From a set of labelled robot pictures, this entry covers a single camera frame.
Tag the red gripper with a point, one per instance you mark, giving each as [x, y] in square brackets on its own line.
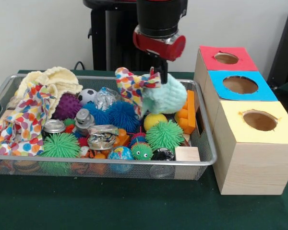
[158, 46]

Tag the mint green waffle cloth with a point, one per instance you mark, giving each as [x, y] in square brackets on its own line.
[165, 95]

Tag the small polka dot cloth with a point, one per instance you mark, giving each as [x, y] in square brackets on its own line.
[128, 83]

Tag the cream waffle cloth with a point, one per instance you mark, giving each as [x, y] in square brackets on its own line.
[60, 79]

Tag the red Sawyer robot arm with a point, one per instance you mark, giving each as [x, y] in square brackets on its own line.
[158, 16]

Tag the wooden box with three holes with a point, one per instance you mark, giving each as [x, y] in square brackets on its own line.
[254, 167]

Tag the small green spiky ball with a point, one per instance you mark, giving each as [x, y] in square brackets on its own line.
[164, 135]

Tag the plain wooden block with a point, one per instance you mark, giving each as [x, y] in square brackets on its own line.
[187, 154]

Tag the crushed silver can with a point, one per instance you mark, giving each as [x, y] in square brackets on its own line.
[102, 139]

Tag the black monitor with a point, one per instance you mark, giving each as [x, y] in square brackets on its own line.
[285, 48]

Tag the large green spiky ball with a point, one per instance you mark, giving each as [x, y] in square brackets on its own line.
[60, 146]

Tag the large polka dot cloth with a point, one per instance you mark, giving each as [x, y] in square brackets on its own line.
[26, 119]

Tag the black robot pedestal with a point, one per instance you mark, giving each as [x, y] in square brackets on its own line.
[110, 36]

